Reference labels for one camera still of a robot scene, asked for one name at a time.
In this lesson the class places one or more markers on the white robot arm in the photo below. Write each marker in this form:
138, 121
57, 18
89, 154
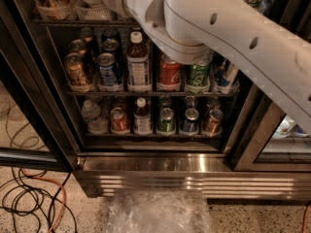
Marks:
273, 58

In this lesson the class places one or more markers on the gold can middle second row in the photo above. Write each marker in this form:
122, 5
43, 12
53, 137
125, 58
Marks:
81, 46

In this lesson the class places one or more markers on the blue can middle second row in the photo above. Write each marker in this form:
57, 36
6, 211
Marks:
112, 46

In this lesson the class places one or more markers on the blue Pepsi can middle front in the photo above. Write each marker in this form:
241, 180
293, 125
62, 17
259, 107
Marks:
108, 69

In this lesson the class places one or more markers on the gold can middle front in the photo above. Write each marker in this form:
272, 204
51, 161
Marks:
78, 74

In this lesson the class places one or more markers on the brown tea bottle middle shelf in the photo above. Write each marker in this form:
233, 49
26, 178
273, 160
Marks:
138, 60

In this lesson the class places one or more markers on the brown tea bottle shelf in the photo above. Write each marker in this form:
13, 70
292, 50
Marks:
138, 60
142, 117

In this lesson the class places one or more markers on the red Coke can middle front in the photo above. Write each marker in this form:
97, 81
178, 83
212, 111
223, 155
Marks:
169, 71

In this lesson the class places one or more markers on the clear water bottle bottom shelf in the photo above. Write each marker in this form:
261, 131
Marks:
92, 113

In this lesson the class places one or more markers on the red can bottom shelf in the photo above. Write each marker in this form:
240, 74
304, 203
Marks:
119, 121

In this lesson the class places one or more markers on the brown tea bottle bottom shelf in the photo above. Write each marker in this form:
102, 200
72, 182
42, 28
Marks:
142, 117

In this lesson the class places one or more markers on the green can middle front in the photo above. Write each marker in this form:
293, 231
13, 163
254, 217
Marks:
197, 74

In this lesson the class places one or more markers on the stainless steel fridge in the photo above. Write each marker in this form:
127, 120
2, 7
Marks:
233, 165

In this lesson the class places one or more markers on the open fridge door left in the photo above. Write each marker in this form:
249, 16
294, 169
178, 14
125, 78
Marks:
47, 144

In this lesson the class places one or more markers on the green can bottom shelf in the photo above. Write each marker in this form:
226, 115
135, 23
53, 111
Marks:
166, 122

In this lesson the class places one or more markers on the silver blue can middle front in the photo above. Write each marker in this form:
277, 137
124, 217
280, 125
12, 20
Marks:
226, 74

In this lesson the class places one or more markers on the blue can bottom shelf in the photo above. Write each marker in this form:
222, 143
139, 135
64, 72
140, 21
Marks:
190, 121

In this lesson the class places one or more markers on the gold can bottom right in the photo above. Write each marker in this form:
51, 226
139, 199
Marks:
213, 121

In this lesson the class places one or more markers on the blue can behind right door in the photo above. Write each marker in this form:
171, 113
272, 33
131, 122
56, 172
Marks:
299, 132

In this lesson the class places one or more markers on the clear plastic wrap bundle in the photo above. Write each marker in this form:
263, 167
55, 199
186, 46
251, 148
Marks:
158, 212

